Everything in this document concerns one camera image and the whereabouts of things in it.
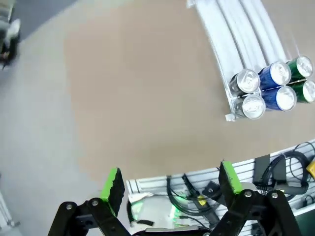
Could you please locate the black power adapter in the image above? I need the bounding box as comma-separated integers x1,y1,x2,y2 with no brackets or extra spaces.
254,154,287,187

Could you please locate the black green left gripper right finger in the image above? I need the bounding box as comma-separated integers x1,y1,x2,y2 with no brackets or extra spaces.
212,161,303,236

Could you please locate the yellow box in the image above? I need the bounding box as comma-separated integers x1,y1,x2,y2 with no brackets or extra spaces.
306,157,315,178

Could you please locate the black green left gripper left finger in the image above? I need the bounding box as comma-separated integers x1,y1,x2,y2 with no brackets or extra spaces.
48,168,138,236

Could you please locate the blue Pocari Sweat can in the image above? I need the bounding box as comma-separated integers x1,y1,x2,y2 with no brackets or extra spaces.
261,86,297,112
257,60,292,90

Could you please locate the black Pepsi can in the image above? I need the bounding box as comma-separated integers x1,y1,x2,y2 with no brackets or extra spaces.
229,68,260,94
233,94,266,120

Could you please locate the green Chilsung Cider can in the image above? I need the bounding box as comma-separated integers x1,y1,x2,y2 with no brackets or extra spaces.
286,56,314,81
291,80,315,103

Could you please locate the white ribbed frame piece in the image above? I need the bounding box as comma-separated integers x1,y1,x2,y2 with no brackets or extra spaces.
0,190,21,228

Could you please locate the clear white can dispenser rack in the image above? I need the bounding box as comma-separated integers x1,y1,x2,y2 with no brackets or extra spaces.
186,0,315,122

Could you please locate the black cable bundle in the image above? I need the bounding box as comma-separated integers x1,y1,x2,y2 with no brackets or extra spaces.
166,173,222,228

